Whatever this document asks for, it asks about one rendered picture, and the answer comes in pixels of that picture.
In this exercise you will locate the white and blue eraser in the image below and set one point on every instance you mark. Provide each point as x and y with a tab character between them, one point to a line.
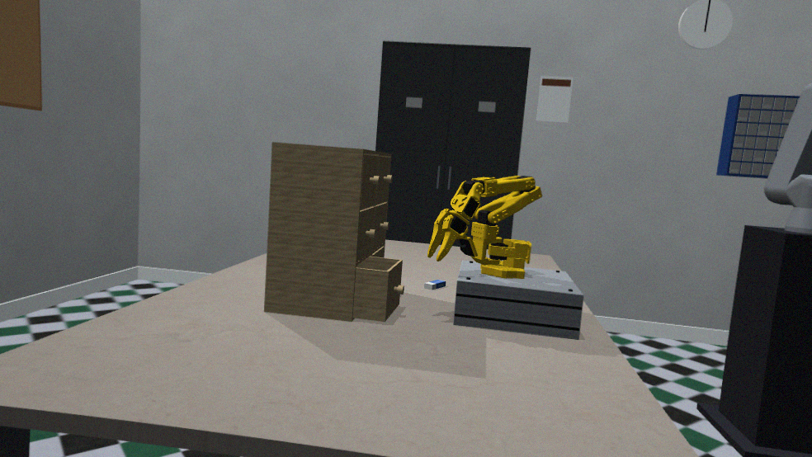
434	284

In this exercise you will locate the brown wooden chest of drawers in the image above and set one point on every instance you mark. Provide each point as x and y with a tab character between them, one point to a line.
313	225

